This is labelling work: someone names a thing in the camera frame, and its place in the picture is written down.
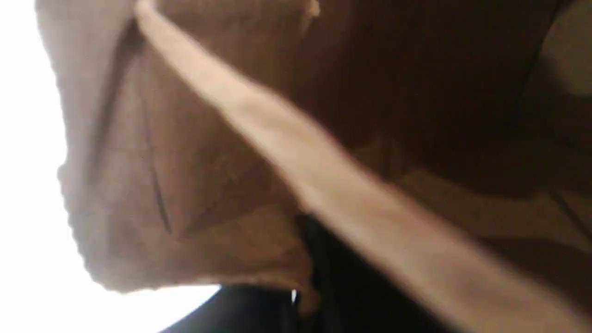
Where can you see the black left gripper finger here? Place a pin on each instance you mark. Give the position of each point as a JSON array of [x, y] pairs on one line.
[[259, 310]]

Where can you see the brown paper bag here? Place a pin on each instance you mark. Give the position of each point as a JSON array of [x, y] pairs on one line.
[[399, 163]]

